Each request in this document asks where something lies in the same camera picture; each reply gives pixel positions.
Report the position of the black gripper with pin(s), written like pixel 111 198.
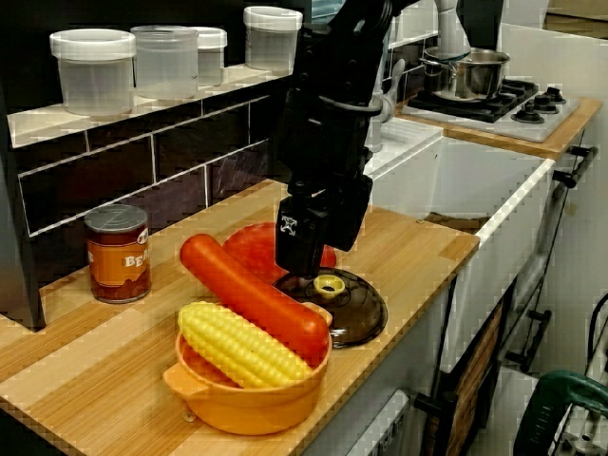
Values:
pixel 323 152

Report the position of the brown lid yellow knob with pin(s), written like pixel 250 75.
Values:
pixel 366 313

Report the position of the red toy sausage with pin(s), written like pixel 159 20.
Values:
pixel 247 290

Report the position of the red toy plate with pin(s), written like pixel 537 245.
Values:
pixel 252 247

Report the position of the white toy kitchen cabinet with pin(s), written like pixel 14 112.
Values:
pixel 404 342

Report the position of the yellow toy corn cob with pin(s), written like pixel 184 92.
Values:
pixel 237 347

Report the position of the white toy sink unit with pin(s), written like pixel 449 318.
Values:
pixel 475 180

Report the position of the orange toy pot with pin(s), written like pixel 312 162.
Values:
pixel 256 408

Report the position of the white lidded plastic jar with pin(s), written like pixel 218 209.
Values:
pixel 92 81
pixel 211 52
pixel 271 47

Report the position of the toy stove top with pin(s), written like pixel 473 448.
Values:
pixel 475 111

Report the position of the grey dispenser panel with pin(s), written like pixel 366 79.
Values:
pixel 387 427

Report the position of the brown toy bean can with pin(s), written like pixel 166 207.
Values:
pixel 119 275

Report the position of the wood grain cabinet door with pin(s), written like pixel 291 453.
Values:
pixel 475 380

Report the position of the cream shelf ledge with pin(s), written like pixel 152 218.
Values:
pixel 142 111

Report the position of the steel cooking pot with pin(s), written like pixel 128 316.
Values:
pixel 480 76

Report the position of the clear lidded plastic jar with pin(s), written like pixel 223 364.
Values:
pixel 164 66

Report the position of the dark tile backsplash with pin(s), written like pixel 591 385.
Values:
pixel 95 185

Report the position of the grey toy faucet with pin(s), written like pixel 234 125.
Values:
pixel 451 28

